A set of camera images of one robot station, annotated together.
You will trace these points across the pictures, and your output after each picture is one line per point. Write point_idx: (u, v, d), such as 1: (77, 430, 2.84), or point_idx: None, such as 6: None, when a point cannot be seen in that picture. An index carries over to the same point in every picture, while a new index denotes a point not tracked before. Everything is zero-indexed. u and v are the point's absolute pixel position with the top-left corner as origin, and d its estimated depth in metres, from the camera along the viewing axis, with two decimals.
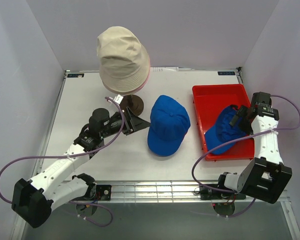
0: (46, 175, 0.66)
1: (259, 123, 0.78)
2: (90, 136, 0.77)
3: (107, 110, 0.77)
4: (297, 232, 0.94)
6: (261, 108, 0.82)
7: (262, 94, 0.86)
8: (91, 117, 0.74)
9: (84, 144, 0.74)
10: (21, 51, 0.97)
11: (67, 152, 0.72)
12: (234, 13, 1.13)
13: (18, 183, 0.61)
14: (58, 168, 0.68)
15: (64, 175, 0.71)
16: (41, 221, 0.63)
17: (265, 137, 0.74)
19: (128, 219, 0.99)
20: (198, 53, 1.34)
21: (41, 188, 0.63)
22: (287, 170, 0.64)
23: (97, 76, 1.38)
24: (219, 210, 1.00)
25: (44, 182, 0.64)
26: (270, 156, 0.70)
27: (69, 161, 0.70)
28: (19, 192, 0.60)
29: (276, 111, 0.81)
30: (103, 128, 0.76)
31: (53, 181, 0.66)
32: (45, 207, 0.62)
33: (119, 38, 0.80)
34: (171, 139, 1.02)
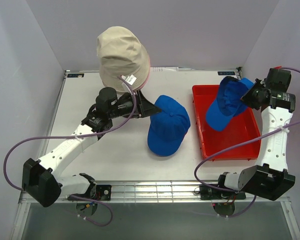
0: (54, 154, 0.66)
1: (268, 118, 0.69)
2: (98, 117, 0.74)
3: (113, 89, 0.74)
4: (297, 232, 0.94)
6: (274, 94, 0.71)
7: (280, 72, 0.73)
8: (98, 97, 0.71)
9: (91, 124, 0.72)
10: (21, 51, 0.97)
11: (75, 133, 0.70)
12: (234, 13, 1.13)
13: (26, 163, 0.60)
14: (66, 148, 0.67)
15: (72, 156, 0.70)
16: (51, 201, 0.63)
17: (272, 138, 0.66)
19: (128, 220, 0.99)
20: (198, 53, 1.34)
21: (49, 168, 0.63)
22: (289, 181, 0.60)
23: (97, 76, 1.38)
24: (219, 210, 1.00)
25: (52, 162, 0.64)
26: (274, 162, 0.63)
27: (77, 141, 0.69)
28: (28, 172, 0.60)
29: (293, 99, 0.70)
30: (110, 108, 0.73)
31: (61, 161, 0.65)
32: (54, 187, 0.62)
33: (119, 38, 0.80)
34: (171, 139, 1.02)
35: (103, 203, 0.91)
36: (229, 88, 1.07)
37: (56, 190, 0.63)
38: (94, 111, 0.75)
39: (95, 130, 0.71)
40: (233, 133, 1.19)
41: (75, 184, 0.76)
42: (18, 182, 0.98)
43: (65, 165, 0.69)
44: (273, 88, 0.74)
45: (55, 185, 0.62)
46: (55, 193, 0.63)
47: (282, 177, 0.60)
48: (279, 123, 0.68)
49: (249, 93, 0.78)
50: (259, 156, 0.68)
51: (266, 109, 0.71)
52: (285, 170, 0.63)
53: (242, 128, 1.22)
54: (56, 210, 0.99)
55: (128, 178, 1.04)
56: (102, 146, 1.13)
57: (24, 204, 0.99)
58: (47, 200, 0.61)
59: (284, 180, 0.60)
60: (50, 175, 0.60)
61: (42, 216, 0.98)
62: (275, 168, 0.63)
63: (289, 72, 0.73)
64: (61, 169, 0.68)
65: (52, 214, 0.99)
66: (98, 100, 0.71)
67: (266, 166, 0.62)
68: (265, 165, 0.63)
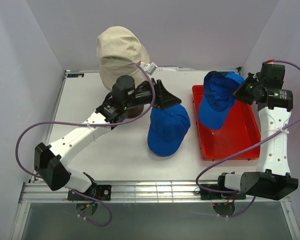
0: (64, 141, 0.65)
1: (267, 119, 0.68)
2: (113, 105, 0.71)
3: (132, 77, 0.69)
4: (297, 232, 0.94)
6: (270, 93, 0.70)
7: (275, 67, 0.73)
8: (114, 86, 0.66)
9: (106, 113, 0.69)
10: (21, 51, 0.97)
11: (88, 121, 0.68)
12: (235, 13, 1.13)
13: (38, 148, 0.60)
14: (77, 136, 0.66)
15: (83, 144, 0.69)
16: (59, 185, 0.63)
17: (273, 141, 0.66)
19: (128, 220, 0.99)
20: (198, 53, 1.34)
21: (58, 155, 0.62)
22: (293, 184, 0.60)
23: (97, 76, 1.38)
24: (219, 210, 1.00)
25: (62, 150, 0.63)
26: (276, 167, 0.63)
27: (89, 130, 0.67)
28: (39, 156, 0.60)
29: (291, 97, 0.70)
30: (126, 98, 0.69)
31: (71, 148, 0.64)
32: (62, 174, 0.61)
33: (119, 38, 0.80)
34: (172, 139, 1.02)
35: (103, 203, 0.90)
36: (213, 82, 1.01)
37: (65, 176, 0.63)
38: (110, 100, 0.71)
39: (109, 120, 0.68)
40: (233, 133, 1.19)
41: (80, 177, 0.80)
42: (18, 182, 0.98)
43: (74, 153, 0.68)
44: (268, 84, 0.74)
45: (63, 172, 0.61)
46: (63, 179, 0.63)
47: (286, 182, 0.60)
48: (278, 124, 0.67)
49: (243, 89, 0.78)
50: (260, 160, 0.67)
51: (263, 109, 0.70)
52: (287, 173, 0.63)
53: (242, 127, 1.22)
54: (56, 210, 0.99)
55: (128, 178, 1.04)
56: (102, 146, 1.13)
57: (24, 204, 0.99)
58: (55, 186, 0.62)
59: (288, 184, 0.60)
60: (59, 163, 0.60)
61: (42, 216, 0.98)
62: (278, 173, 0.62)
63: (283, 67, 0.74)
64: (70, 156, 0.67)
65: (52, 214, 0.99)
66: (115, 88, 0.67)
67: (269, 171, 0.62)
68: (267, 171, 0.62)
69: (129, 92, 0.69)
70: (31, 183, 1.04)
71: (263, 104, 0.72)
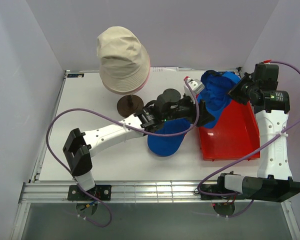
0: (98, 134, 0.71)
1: (265, 123, 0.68)
2: (152, 114, 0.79)
3: (177, 91, 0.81)
4: (297, 232, 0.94)
6: (267, 95, 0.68)
7: (270, 68, 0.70)
8: (161, 97, 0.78)
9: (144, 119, 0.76)
10: (21, 51, 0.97)
11: (125, 121, 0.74)
12: (235, 13, 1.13)
13: (73, 132, 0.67)
14: (110, 132, 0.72)
15: (114, 141, 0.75)
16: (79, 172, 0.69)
17: (273, 146, 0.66)
19: (128, 220, 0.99)
20: (198, 53, 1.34)
21: (89, 145, 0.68)
22: (296, 188, 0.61)
23: (97, 76, 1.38)
24: (219, 210, 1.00)
25: (93, 141, 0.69)
26: (278, 172, 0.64)
27: (123, 130, 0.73)
28: (72, 139, 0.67)
29: (287, 98, 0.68)
30: (166, 109, 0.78)
31: (101, 142, 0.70)
32: (86, 163, 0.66)
33: (119, 38, 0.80)
34: (173, 140, 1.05)
35: (102, 203, 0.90)
36: (210, 81, 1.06)
37: (88, 164, 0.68)
38: (150, 109, 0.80)
39: (144, 126, 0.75)
40: (233, 134, 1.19)
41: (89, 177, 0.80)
42: (18, 182, 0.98)
43: (103, 147, 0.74)
44: (263, 86, 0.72)
45: (88, 161, 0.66)
46: (86, 167, 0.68)
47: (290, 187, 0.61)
48: (277, 128, 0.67)
49: (238, 89, 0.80)
50: (262, 165, 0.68)
51: (261, 112, 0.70)
52: (289, 177, 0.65)
53: (242, 128, 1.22)
54: (56, 210, 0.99)
55: (128, 178, 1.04)
56: None
57: (24, 204, 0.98)
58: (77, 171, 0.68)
59: (291, 189, 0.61)
60: (88, 152, 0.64)
61: (43, 216, 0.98)
62: (280, 178, 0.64)
63: (277, 66, 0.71)
64: (99, 149, 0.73)
65: (52, 214, 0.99)
66: (162, 98, 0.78)
67: (271, 178, 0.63)
68: (270, 177, 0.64)
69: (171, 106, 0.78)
70: (31, 183, 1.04)
71: (259, 107, 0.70)
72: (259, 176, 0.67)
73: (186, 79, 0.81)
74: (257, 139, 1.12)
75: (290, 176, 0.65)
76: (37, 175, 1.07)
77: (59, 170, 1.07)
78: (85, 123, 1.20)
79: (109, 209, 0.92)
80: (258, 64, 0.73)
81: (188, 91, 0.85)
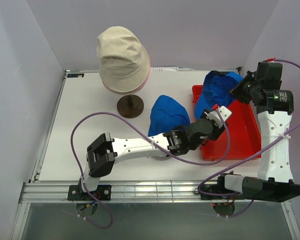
0: (126, 145, 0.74)
1: (268, 125, 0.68)
2: (180, 137, 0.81)
3: (210, 123, 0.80)
4: (297, 232, 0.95)
6: (270, 95, 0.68)
7: (272, 67, 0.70)
8: (195, 125, 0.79)
9: (170, 142, 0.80)
10: (21, 51, 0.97)
11: (153, 139, 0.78)
12: (235, 13, 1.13)
13: (103, 135, 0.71)
14: (138, 145, 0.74)
15: (138, 154, 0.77)
16: (97, 174, 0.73)
17: (275, 148, 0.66)
19: (128, 220, 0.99)
20: (198, 53, 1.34)
21: (116, 152, 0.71)
22: (296, 191, 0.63)
23: (97, 76, 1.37)
24: (219, 210, 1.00)
25: (120, 150, 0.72)
26: (279, 174, 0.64)
27: (150, 146, 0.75)
28: (100, 141, 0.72)
29: (291, 98, 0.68)
30: (195, 138, 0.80)
31: (127, 153, 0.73)
32: (107, 168, 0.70)
33: (119, 38, 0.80)
34: None
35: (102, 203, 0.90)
36: (214, 82, 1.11)
37: (108, 169, 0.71)
38: (178, 131, 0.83)
39: (170, 148, 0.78)
40: (233, 134, 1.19)
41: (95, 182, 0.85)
42: (18, 182, 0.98)
43: (126, 158, 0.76)
44: (266, 85, 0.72)
45: (109, 167, 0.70)
46: (105, 171, 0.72)
47: (290, 189, 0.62)
48: (279, 129, 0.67)
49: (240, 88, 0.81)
50: (262, 167, 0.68)
51: (263, 113, 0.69)
52: (291, 180, 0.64)
53: (242, 128, 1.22)
54: (56, 210, 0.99)
55: (128, 179, 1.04)
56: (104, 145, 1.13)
57: (24, 204, 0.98)
58: (96, 172, 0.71)
59: (291, 191, 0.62)
60: (113, 159, 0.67)
61: (43, 216, 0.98)
62: (281, 181, 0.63)
63: (281, 65, 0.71)
64: (122, 159, 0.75)
65: (52, 214, 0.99)
66: (193, 126, 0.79)
67: (272, 180, 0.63)
68: (271, 179, 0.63)
69: (200, 136, 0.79)
70: (31, 183, 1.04)
71: (262, 107, 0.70)
72: (259, 178, 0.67)
73: (217, 108, 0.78)
74: (257, 141, 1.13)
75: (292, 179, 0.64)
76: (37, 174, 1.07)
77: (59, 171, 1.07)
78: (85, 123, 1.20)
79: (109, 209, 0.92)
80: (260, 63, 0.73)
81: (214, 118, 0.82)
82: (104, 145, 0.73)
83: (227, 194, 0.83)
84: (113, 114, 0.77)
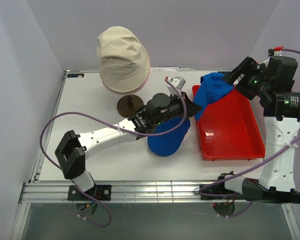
0: (93, 137, 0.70)
1: (274, 132, 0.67)
2: (144, 118, 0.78)
3: (167, 97, 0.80)
4: (297, 232, 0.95)
6: (280, 99, 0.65)
7: (286, 65, 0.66)
8: (151, 102, 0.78)
9: (137, 124, 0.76)
10: (21, 52, 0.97)
11: (119, 125, 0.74)
12: (235, 13, 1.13)
13: (68, 133, 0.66)
14: (105, 135, 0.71)
15: (108, 144, 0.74)
16: (73, 173, 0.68)
17: (279, 157, 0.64)
19: (128, 220, 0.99)
20: (198, 53, 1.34)
21: (84, 146, 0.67)
22: (296, 200, 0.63)
23: (97, 76, 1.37)
24: (219, 210, 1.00)
25: (88, 143, 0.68)
26: (281, 184, 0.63)
27: (117, 133, 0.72)
28: (66, 140, 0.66)
29: None
30: (157, 114, 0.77)
31: (96, 144, 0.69)
32: (80, 165, 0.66)
33: (119, 38, 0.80)
34: (173, 138, 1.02)
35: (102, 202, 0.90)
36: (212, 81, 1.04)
37: (82, 166, 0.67)
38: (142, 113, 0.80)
39: (138, 130, 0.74)
40: (233, 134, 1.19)
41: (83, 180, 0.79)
42: (18, 182, 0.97)
43: (97, 150, 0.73)
44: (276, 85, 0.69)
45: (82, 163, 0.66)
46: (79, 168, 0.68)
47: (291, 197, 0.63)
48: (286, 138, 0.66)
49: (244, 80, 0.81)
50: (264, 173, 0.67)
51: (271, 119, 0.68)
52: (292, 189, 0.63)
53: (242, 128, 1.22)
54: (56, 210, 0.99)
55: (129, 179, 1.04)
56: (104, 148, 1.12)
57: (24, 204, 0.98)
58: (70, 173, 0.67)
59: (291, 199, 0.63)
60: (83, 154, 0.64)
61: (43, 216, 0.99)
62: (282, 190, 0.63)
63: (297, 63, 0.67)
64: (93, 152, 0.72)
65: (52, 214, 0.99)
66: (151, 102, 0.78)
67: (273, 189, 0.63)
68: (272, 188, 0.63)
69: (162, 110, 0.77)
70: (31, 183, 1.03)
71: (270, 110, 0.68)
72: (261, 183, 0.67)
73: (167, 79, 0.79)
74: (257, 142, 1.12)
75: (294, 188, 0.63)
76: (37, 174, 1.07)
77: (59, 171, 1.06)
78: (85, 123, 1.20)
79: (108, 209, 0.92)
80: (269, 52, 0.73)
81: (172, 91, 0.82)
82: (71, 143, 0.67)
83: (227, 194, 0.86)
84: (78, 113, 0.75)
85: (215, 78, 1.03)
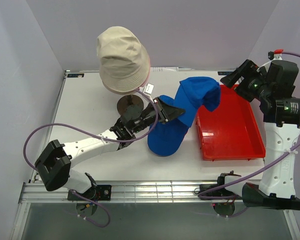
0: (77, 146, 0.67)
1: (274, 138, 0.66)
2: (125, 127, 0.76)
3: (138, 107, 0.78)
4: (297, 232, 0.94)
6: (280, 105, 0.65)
7: (286, 71, 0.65)
8: (124, 115, 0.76)
9: (118, 134, 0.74)
10: (21, 52, 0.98)
11: (102, 135, 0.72)
12: (235, 13, 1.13)
13: (53, 142, 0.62)
14: (90, 144, 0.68)
15: (91, 154, 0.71)
16: (56, 186, 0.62)
17: (279, 163, 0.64)
19: (128, 220, 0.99)
20: (198, 53, 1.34)
21: (69, 155, 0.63)
22: (297, 206, 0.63)
23: (97, 76, 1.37)
24: (219, 210, 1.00)
25: (73, 153, 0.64)
26: (281, 191, 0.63)
27: (101, 142, 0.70)
28: (50, 150, 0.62)
29: None
30: (133, 125, 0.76)
31: (81, 153, 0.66)
32: (64, 176, 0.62)
33: (119, 38, 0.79)
34: (172, 138, 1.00)
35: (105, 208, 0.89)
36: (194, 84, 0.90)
37: (65, 177, 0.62)
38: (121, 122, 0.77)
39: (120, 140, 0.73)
40: (233, 135, 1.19)
41: (79, 182, 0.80)
42: (18, 182, 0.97)
43: (79, 161, 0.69)
44: (277, 91, 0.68)
45: (67, 173, 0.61)
46: (62, 180, 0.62)
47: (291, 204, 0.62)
48: (286, 144, 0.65)
49: (244, 82, 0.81)
50: (264, 179, 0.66)
51: (271, 125, 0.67)
52: (293, 196, 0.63)
53: (242, 128, 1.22)
54: (56, 209, 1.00)
55: (129, 179, 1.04)
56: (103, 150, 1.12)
57: (24, 204, 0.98)
58: (53, 184, 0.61)
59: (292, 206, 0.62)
60: (69, 162, 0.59)
61: (43, 216, 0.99)
62: (282, 196, 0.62)
63: (297, 68, 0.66)
64: (77, 161, 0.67)
65: (52, 214, 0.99)
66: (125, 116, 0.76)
67: (273, 196, 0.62)
68: (272, 195, 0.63)
69: (136, 121, 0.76)
70: (31, 183, 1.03)
71: (271, 116, 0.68)
72: (261, 189, 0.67)
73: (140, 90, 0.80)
74: (257, 144, 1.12)
75: (294, 194, 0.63)
76: (37, 175, 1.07)
77: None
78: (85, 123, 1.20)
79: (108, 215, 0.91)
80: (268, 54, 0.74)
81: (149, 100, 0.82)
82: (55, 153, 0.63)
83: (227, 196, 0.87)
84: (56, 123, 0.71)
85: (194, 81, 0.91)
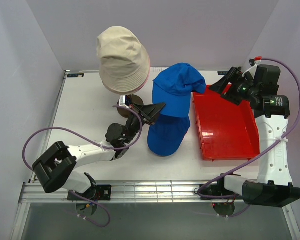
0: (80, 149, 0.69)
1: (265, 128, 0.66)
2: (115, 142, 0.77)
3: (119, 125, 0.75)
4: (297, 232, 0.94)
6: (266, 100, 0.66)
7: (271, 71, 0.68)
8: (108, 135, 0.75)
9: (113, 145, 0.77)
10: (21, 51, 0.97)
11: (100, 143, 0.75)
12: (235, 13, 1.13)
13: (57, 143, 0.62)
14: (91, 149, 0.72)
15: (89, 160, 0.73)
16: (55, 187, 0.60)
17: (273, 151, 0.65)
19: (128, 220, 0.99)
20: (198, 53, 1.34)
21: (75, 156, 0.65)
22: (296, 195, 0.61)
23: (97, 76, 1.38)
24: (219, 210, 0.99)
25: (77, 154, 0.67)
26: (278, 178, 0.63)
27: (101, 150, 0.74)
28: (54, 151, 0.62)
29: (287, 103, 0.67)
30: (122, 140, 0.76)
31: (84, 157, 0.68)
32: (66, 177, 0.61)
33: (119, 38, 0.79)
34: (172, 139, 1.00)
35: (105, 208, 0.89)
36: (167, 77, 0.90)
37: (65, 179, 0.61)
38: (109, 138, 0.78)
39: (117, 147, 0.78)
40: (233, 134, 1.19)
41: (78, 182, 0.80)
42: (18, 182, 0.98)
43: (78, 165, 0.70)
44: (264, 90, 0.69)
45: (68, 175, 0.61)
46: (62, 182, 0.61)
47: (290, 191, 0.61)
48: (277, 133, 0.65)
49: (232, 88, 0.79)
50: (261, 171, 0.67)
51: (261, 118, 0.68)
52: (290, 183, 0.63)
53: (242, 128, 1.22)
54: (56, 209, 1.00)
55: (129, 179, 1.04)
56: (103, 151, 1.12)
57: (24, 204, 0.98)
58: (52, 184, 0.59)
59: (291, 194, 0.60)
60: (75, 162, 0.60)
61: (43, 216, 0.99)
62: (280, 184, 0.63)
63: (279, 69, 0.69)
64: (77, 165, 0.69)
65: (52, 213, 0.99)
66: (108, 135, 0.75)
67: (272, 183, 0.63)
68: (270, 182, 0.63)
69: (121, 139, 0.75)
70: (31, 183, 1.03)
71: (259, 112, 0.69)
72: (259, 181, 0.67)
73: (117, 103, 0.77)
74: (256, 142, 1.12)
75: (291, 182, 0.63)
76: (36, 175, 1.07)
77: None
78: (85, 123, 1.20)
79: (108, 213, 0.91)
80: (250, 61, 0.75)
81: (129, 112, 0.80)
82: (57, 155, 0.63)
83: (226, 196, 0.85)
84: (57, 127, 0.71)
85: (167, 73, 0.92)
